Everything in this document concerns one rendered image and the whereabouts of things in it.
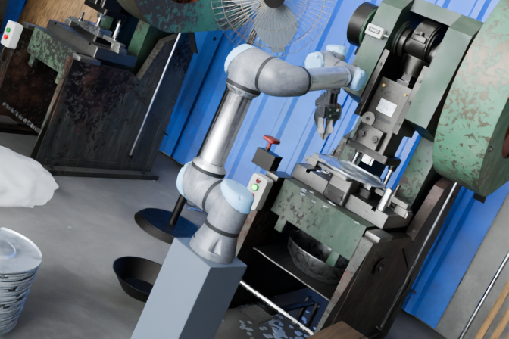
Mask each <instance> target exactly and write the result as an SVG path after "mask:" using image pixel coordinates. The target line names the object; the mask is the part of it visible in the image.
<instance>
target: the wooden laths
mask: <svg viewBox="0 0 509 339"><path fill-rule="evenodd" d="M508 260H509V251H508V252H507V254H506V256H505V258H504V259H503V261H502V263H501V265H500V266H499V268H498V270H497V272H496V273H495V275H494V277H493V279H492V280H491V282H490V284H489V286H488V287H487V289H486V291H485V293H484V295H483V296H482V298H481V300H480V302H479V303H478V305H477V307H476V308H475V310H474V312H473V314H472V316H471V317H470V319H469V321H468V323H467V324H466V326H465V328H464V330H463V331H462V333H461V335H460V337H459V338H458V339H464V336H465V335H466V333H467V331H468V330H469V328H470V326H471V325H472V323H473V320H474V319H475V318H476V315H477V314H478V312H479V310H480V309H481V307H482V305H483V304H484V302H485V300H486V298H487V297H488V295H489V293H490V291H491V289H492V288H493V286H494V284H495V283H496V281H497V279H498V277H499V275H500V274H501V272H502V270H503V268H504V267H505V265H506V263H507V261H508ZM508 294H509V279H508V280H507V283H506V284H505V286H504V288H503V289H502V291H501V293H500V294H499V296H498V299H497V300H496V301H495V303H494V305H493V307H492V308H491V310H490V312H489V314H488V315H487V317H486V319H485V321H484V323H483V324H482V326H481V328H480V330H479V331H478V333H477V335H476V336H475V338H474V339H483V338H484V336H485V334H486V332H487V331H488V329H489V327H490V325H491V324H492V322H493V320H494V318H495V317H496V315H497V313H498V311H499V310H500V308H501V306H502V304H503V302H504V301H505V299H506V297H507V296H508ZM508 322H509V307H508V308H507V310H506V312H505V314H504V315H503V317H502V319H501V321H500V322H499V323H498V326H497V328H496V329H495V331H494V333H493V334H492V336H491V338H490V339H499V338H500V336H501V333H502V332H503V330H504V328H505V327H506V325H507V323H508Z"/></svg>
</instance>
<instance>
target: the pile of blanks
mask: <svg viewBox="0 0 509 339"><path fill-rule="evenodd" d="M38 268H39V266H38V267H37V268H36V269H34V270H32V271H30V272H25V273H20V274H4V273H0V337H1V336H3V335H5V334H7V333H9V332H10V331H11V330H12V329H13V328H14V327H15V325H16V324H17V320H18V317H19V316H20V313H21V311H22V309H23V305H24V303H25V301H26V299H27V295H28V293H29V292H30V287H31V285H32V283H33V281H34V278H35V275H36V271H37V269H38Z"/></svg>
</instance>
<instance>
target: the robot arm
mask: <svg viewBox="0 0 509 339"><path fill-rule="evenodd" d="M345 55H346V47H345V46H341V45H328V46H327V47H326V51H321V52H318V51H316V52H314V53H310V54H309V55H308V56H307V57H306V59H305V67H306V68H305V67H303V66H299V65H298V66H295V65H292V64H290V63H287V62H285V61H283V60H281V59H279V58H276V57H274V56H273V55H271V54H268V53H266V52H265V51H262V50H260V49H259V48H258V47H254V46H252V45H248V44H243V45H239V46H238V47H237V48H234V49H233V50H232V51H231V52H230V54H229V55H228V57H227V59H226V62H225V65H224V67H225V69H224V70H225V72H226V74H227V75H228V77H227V79H226V84H227V87H228V89H227V91H226V94H225V96H224V99H223V101H222V104H221V106H220V109H219V111H218V113H217V116H216V118H215V120H214V123H213V125H212V127H211V131H210V132H209V134H208V137H207V139H206V142H205V145H204V147H203V148H202V151H201V154H200V156H198V157H195V158H193V160H192V161H191V162H188V163H187V164H185V165H184V167H183V168H182V169H181V170H180V172H179V175H178V177H177V182H176V184H177V188H178V190H179V192H180V194H181V195H183V196H184V197H185V198H186V199H187V200H188V201H191V202H193V203H194V204H195V205H197V206H198V207H200V208H201V209H203V210H204V211H205V212H207V213H208V216H207V219H206V220H205V223H204V224H203V226H202V227H201V228H200V229H199V230H198V231H197V232H196V233H195V234H194V235H193V236H192V239H191V241H190V242H189V245H190V247H191V248H192V249H193V250H194V251H195V252H196V253H197V254H198V255H200V256H202V257H204V258H205V259H207V260H210V261H212V262H215V263H220V264H231V263H232V262H233V260H234V258H235V256H236V245H237V238H238V237H239V233H240V232H241V230H242V227H243V226H244V223H245V221H246V219H247V217H248V214H249V213H250V212H251V207H252V204H253V203H254V196H253V194H252V193H251V192H250V191H249V190H248V189H247V188H246V187H245V186H244V185H242V184H240V183H238V182H237V181H234V180H232V179H224V176H225V175H226V170H225V168H224V165H225V162H226V160H227V158H228V156H229V154H230V151H231V149H232V147H233V144H234V142H235V140H236V137H237V135H238V133H239V130H240V128H241V126H242V123H243V121H244V119H245V116H246V114H247V112H248V109H249V107H250V105H251V102H252V100H253V99H254V98H256V97H258V96H260V93H261V92H262V93H264V94H266V95H270V96H274V97H288V98H289V97H298V96H303V95H306V94H307V93H308V92H313V91H320V90H325V91H326V92H324V93H323V94H322V95H321V96H320V97H319V98H317V99H316V100H315V106H317V108H315V113H314V121H315V124H316V127H317V131H318V133H319V136H320V137H321V139H322V140H325V139H326V138H327V137H328V135H329V134H330V133H333V130H334V128H333V124H334V123H335V122H336V121H337V120H340V119H341V115H342V105H340V104H339V103H338V102H337V101H338V95H339V94H340V91H341V88H342V87H349V88H350V89H353V90H355V91H358V90H360V89H362V87H363V86H364V84H365V82H366V80H367V74H366V72H365V71H363V70H361V69H360V68H357V67H355V66H353V65H350V64H348V63H346V62H345V59H346V56H345ZM340 111H341V113H340ZM325 119H326V127H325V128H324V126H323V124H324V123H325ZM324 130H325V131H324ZM223 179H224V180H223Z"/></svg>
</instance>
